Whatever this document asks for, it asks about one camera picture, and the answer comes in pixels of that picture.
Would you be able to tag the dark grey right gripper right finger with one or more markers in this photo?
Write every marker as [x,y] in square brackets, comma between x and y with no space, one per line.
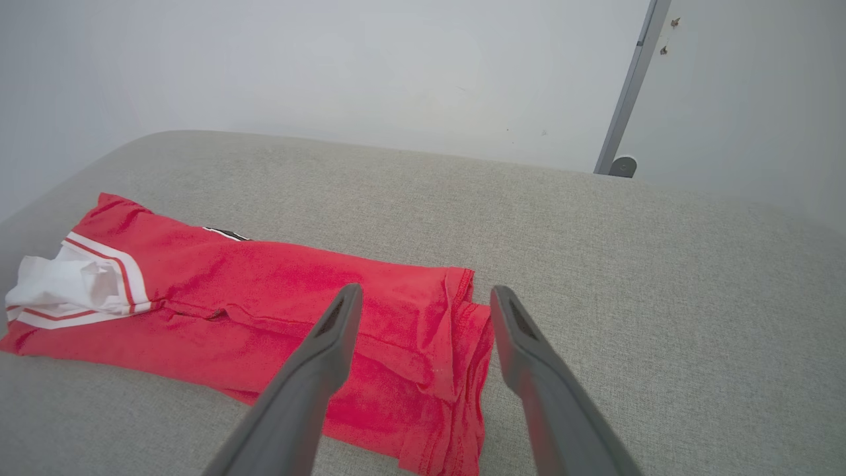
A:
[548,403]

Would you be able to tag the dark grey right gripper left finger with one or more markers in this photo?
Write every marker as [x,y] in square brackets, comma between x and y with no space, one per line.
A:
[310,377]

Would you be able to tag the red and white basketball jersey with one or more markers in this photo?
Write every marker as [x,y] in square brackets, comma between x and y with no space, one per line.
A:
[264,284]

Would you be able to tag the grey fabric sofa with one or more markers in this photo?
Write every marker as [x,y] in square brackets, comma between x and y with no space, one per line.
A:
[661,297]

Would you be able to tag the dark metal pole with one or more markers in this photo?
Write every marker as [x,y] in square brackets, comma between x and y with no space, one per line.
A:
[631,86]

